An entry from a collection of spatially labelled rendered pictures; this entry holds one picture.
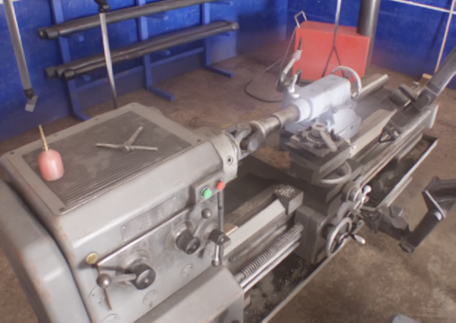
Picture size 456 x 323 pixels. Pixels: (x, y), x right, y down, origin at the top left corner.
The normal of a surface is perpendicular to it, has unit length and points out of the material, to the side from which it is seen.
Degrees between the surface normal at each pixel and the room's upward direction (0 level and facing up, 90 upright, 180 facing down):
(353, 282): 0
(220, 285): 32
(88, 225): 45
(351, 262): 0
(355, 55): 90
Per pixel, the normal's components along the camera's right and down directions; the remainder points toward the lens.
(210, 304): 0.38, -0.51
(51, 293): 0.71, 0.38
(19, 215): 0.00, -0.84
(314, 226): -0.70, 0.39
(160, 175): 0.51, -0.33
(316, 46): -0.41, 0.49
